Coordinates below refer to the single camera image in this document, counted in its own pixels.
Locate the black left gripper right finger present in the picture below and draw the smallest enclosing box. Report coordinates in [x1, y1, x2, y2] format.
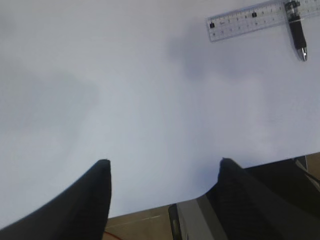
[207, 158, 320, 240]

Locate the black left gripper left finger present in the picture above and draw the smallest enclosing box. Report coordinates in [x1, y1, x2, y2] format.
[0, 159, 112, 240]

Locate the grey black robot base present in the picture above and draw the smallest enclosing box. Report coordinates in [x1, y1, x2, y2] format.
[168, 156, 319, 240]

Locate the transparent plastic ruler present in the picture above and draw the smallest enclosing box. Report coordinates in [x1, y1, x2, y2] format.
[206, 0, 320, 43]

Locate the black pen on ruler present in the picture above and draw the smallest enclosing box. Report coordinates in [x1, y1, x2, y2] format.
[284, 0, 308, 62]

